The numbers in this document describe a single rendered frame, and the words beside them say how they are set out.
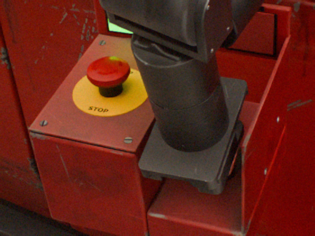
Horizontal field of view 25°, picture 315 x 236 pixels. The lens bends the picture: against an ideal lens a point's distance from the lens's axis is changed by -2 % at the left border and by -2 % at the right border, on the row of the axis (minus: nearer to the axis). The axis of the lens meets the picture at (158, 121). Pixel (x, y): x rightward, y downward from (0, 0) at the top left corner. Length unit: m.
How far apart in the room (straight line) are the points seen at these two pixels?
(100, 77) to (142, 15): 0.19
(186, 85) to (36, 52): 0.61
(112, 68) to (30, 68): 0.49
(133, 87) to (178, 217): 0.12
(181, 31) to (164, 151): 0.16
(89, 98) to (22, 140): 0.61
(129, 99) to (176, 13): 0.23
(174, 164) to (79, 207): 0.15
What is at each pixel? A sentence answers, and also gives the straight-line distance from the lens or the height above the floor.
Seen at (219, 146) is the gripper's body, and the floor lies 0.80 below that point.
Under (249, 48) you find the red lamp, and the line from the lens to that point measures 0.69.
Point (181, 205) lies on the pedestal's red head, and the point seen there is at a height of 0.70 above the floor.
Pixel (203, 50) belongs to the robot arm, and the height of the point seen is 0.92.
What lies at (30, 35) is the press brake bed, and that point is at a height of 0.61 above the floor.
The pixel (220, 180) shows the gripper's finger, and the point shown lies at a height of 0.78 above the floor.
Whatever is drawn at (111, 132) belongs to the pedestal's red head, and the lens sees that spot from 0.63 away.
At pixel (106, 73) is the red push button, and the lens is 0.64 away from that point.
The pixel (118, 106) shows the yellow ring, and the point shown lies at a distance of 0.65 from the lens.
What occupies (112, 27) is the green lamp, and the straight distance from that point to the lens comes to 0.74.
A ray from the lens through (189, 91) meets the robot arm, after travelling 0.52.
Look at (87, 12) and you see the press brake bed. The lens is 0.99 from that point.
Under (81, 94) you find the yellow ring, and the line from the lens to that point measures 0.67.
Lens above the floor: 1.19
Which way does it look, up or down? 40 degrees down
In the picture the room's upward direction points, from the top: 6 degrees counter-clockwise
